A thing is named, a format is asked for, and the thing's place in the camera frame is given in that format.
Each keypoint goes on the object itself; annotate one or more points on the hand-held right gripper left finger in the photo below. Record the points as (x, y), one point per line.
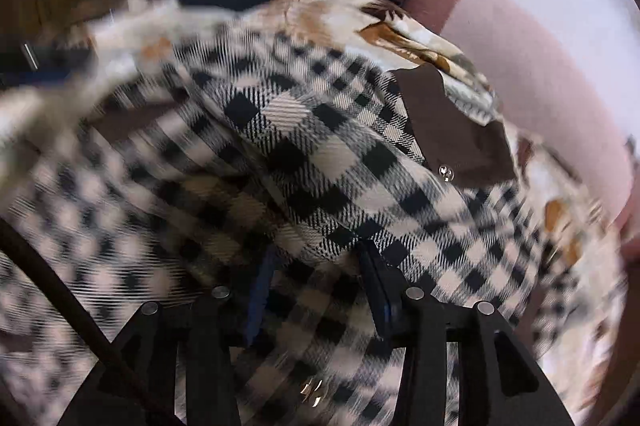
(260, 301)

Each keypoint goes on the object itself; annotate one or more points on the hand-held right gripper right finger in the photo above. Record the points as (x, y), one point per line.
(381, 298)

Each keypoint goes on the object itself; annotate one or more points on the leaf print plush blanket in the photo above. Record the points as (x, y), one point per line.
(325, 13)

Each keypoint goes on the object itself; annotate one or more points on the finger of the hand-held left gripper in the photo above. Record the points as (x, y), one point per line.
(30, 55)

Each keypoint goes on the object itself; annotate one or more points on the pink bolster cushion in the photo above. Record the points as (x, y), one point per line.
(525, 70)

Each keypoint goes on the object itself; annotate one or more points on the black beige checked jacket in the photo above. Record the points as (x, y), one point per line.
(300, 155)

